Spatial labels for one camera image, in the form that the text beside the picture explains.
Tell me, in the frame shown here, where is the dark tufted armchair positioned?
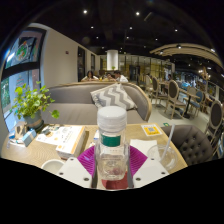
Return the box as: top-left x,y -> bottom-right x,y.
160,124 -> 214,167

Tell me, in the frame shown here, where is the grey chevron cushion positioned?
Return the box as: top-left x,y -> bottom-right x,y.
89,83 -> 138,112

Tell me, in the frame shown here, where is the grey curved sofa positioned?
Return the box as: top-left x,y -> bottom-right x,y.
39,81 -> 153,126

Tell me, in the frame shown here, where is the white paper napkin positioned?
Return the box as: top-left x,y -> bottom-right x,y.
129,138 -> 159,158

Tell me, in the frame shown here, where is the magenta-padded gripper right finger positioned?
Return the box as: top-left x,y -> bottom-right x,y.
126,145 -> 170,190

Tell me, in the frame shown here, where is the green potted plant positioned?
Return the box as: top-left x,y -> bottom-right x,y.
9,80 -> 61,131

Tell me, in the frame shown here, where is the yellow square table card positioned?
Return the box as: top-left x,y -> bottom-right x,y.
140,123 -> 163,138

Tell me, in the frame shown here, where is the decorated arched window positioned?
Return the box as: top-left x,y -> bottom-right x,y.
0,27 -> 48,131

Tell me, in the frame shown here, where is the clear plastic water bottle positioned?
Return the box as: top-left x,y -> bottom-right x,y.
94,105 -> 130,182

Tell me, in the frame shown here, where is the group of dining chairs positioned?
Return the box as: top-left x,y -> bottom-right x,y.
143,74 -> 224,158

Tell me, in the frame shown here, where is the group of ceiling spotlights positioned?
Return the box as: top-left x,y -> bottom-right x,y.
81,8 -> 218,54

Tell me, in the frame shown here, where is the person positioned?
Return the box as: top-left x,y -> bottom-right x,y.
113,70 -> 129,84
101,72 -> 114,83
80,70 -> 100,83

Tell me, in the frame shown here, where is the round red coaster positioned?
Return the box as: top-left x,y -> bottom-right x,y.
100,170 -> 129,191

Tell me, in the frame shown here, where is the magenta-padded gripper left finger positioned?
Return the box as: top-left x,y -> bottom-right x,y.
55,145 -> 99,190

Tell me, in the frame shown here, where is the white orange carton box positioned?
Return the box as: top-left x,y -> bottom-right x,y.
54,125 -> 87,160

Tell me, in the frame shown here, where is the printed paper menu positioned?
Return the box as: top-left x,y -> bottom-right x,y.
35,125 -> 69,146

